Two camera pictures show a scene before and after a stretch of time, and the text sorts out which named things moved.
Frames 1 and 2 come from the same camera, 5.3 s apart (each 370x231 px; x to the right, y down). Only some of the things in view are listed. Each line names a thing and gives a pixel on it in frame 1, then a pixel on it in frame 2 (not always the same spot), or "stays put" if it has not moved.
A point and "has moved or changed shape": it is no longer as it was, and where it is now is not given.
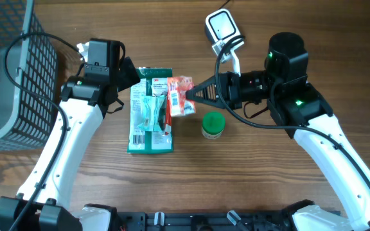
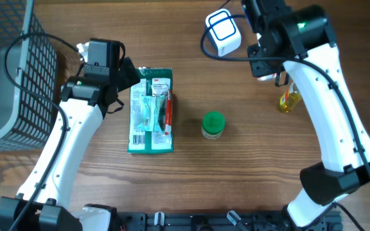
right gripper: x=229 y=85 to x=257 y=70
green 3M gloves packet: x=146 y=133 stays put
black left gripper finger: x=128 y=75 stays put
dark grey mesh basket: x=18 y=77 stays put
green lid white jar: x=212 y=125 stays put
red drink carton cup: x=177 y=87 has moved or changed shape
